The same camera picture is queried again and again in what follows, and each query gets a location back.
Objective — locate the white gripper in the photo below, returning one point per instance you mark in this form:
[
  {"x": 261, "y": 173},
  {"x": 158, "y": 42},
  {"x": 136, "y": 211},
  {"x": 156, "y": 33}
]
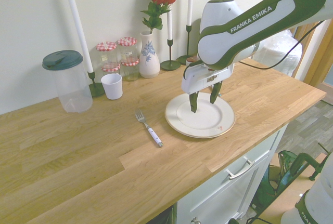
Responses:
[{"x": 205, "y": 78}]

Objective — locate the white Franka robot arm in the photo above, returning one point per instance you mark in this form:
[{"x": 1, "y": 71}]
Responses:
[{"x": 260, "y": 13}]

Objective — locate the white plate with gold rim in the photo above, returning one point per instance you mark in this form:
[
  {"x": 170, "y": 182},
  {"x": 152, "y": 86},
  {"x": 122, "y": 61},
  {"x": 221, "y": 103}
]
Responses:
[{"x": 205, "y": 121}]

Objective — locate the dark candle holder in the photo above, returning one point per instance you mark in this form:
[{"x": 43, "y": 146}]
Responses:
[
  {"x": 95, "y": 90},
  {"x": 187, "y": 42},
  {"x": 170, "y": 64}
]

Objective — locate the white vase with blue flowers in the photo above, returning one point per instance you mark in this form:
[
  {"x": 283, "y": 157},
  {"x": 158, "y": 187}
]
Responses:
[{"x": 149, "y": 63}]

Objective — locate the glass jar with checkered lid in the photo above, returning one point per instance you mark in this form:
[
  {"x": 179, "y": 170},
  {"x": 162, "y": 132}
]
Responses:
[
  {"x": 130, "y": 70},
  {"x": 112, "y": 68},
  {"x": 127, "y": 48},
  {"x": 106, "y": 52}
]

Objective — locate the white plastic wrapped bundle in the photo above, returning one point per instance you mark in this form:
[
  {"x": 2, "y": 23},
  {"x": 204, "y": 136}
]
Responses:
[{"x": 281, "y": 50}]

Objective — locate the white taper candle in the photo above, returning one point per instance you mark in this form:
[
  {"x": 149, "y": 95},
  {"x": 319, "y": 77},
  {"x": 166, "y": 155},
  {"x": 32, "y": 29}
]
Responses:
[
  {"x": 190, "y": 0},
  {"x": 78, "y": 26},
  {"x": 169, "y": 13}
]

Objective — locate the white plastic cup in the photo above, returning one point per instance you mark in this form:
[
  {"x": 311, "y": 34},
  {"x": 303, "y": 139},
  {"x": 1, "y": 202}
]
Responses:
[{"x": 112, "y": 87}]

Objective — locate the dark clamp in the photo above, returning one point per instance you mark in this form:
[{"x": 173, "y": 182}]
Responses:
[{"x": 307, "y": 160}]

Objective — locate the clear pitcher with dark lid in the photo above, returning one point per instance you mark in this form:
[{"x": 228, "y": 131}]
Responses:
[{"x": 70, "y": 86}]

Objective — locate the wooden door frame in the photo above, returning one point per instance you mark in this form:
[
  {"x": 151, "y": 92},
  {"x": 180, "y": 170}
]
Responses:
[{"x": 320, "y": 60}]

